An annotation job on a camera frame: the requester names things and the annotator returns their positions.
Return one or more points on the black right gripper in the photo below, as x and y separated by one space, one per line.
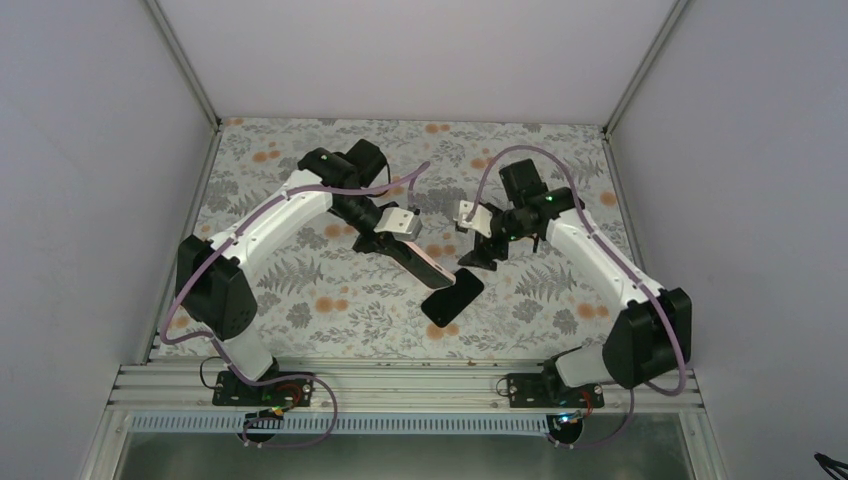
500 252

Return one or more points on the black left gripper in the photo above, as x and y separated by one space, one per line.
371 244

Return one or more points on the pink silicone phone case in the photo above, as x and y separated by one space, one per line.
422 266

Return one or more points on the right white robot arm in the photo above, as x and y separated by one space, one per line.
652 329

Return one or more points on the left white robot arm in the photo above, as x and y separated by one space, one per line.
213 275

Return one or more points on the black phone on table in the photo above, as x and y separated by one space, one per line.
443 306

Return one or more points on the floral patterned table mat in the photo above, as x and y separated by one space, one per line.
318 298

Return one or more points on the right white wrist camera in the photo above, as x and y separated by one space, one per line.
467 216

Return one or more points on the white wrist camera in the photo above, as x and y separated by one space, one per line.
467 216
404 225

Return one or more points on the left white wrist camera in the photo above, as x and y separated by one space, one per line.
404 225

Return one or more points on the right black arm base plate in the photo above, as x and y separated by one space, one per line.
535 391

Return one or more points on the aluminium frame post right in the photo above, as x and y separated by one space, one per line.
656 46

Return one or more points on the aluminium frame post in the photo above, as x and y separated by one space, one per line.
656 46
168 33

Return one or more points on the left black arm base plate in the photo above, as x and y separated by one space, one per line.
230 391

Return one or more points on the aluminium front rail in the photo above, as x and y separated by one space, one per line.
360 387

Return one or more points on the aluminium frame post left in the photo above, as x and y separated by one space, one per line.
168 33

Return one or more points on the white slotted cable duct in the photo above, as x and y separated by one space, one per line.
345 423

